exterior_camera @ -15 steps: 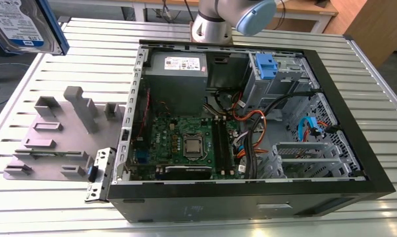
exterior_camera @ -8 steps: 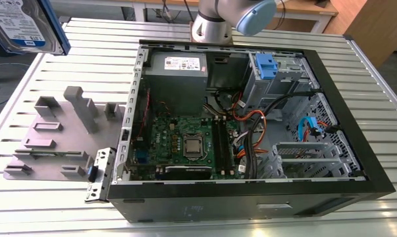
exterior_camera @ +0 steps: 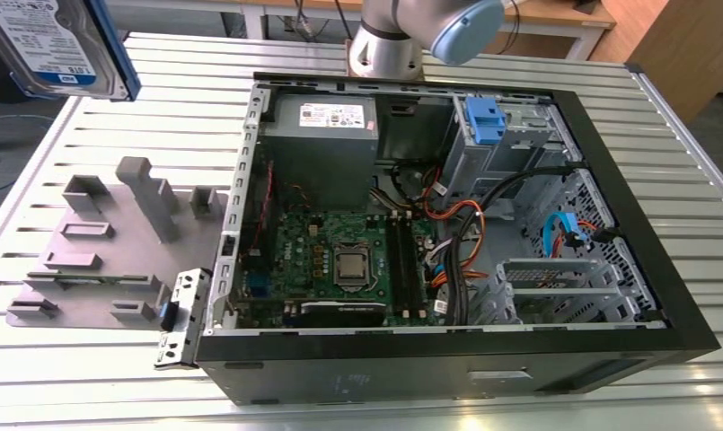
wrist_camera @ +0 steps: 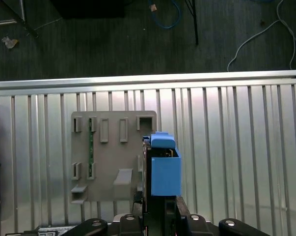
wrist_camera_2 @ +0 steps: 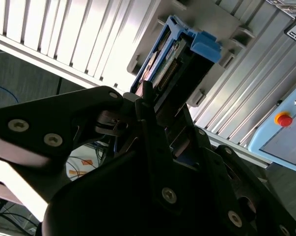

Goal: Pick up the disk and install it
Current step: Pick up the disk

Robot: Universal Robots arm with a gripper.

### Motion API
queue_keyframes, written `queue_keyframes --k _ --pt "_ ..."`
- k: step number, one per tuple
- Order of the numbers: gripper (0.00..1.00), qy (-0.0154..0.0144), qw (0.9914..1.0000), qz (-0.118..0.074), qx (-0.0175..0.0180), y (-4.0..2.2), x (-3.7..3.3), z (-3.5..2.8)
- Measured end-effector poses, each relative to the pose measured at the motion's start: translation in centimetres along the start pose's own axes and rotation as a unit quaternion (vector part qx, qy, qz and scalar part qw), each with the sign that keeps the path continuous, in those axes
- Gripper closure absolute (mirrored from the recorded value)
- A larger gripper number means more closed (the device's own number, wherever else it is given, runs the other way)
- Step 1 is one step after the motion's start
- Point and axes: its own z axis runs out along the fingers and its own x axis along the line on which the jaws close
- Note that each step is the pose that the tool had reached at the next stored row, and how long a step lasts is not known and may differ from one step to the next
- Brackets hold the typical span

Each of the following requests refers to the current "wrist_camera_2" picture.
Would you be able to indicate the hard disk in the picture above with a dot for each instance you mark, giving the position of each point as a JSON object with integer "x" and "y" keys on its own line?
{"x": 204, "y": 48}

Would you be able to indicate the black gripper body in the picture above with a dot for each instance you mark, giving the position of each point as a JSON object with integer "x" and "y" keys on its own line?
{"x": 108, "y": 196}

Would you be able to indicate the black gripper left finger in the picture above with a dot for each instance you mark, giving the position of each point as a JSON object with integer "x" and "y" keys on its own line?
{"x": 39, "y": 118}

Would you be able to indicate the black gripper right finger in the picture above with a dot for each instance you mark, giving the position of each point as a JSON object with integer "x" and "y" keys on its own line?
{"x": 226, "y": 177}

